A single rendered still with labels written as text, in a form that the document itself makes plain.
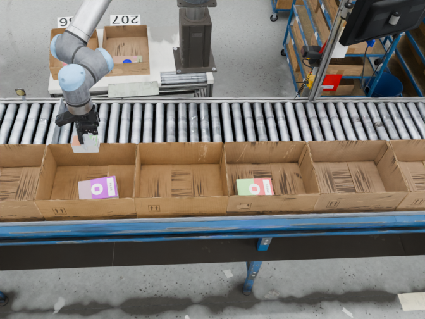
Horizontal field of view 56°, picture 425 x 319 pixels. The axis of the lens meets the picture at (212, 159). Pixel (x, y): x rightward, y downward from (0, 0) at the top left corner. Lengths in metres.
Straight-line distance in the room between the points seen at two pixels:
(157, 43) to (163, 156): 1.13
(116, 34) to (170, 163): 1.22
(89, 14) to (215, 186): 0.90
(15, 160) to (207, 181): 0.89
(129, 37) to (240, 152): 1.33
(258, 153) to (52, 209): 0.95
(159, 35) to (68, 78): 1.54
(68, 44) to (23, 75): 2.38
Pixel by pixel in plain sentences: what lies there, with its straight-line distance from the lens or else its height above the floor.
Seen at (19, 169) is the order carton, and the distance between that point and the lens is 2.07.
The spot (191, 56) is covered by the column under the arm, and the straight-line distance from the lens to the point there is 2.56.
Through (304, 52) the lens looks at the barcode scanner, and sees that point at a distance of 2.34.
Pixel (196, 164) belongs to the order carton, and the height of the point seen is 0.89.
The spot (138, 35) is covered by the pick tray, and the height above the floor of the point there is 0.77.
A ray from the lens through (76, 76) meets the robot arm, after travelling 1.45.
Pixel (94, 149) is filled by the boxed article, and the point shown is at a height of 1.14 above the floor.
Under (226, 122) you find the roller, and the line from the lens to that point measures 2.32.
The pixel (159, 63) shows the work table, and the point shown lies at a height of 0.75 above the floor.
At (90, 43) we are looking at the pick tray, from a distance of 2.86.
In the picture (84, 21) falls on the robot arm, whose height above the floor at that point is 1.57.
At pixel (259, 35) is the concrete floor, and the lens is 4.28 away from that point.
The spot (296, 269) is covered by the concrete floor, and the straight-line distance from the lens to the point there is 2.73.
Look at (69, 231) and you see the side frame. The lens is 1.80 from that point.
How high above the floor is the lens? 2.45
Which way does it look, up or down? 53 degrees down
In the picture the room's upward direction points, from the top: 5 degrees clockwise
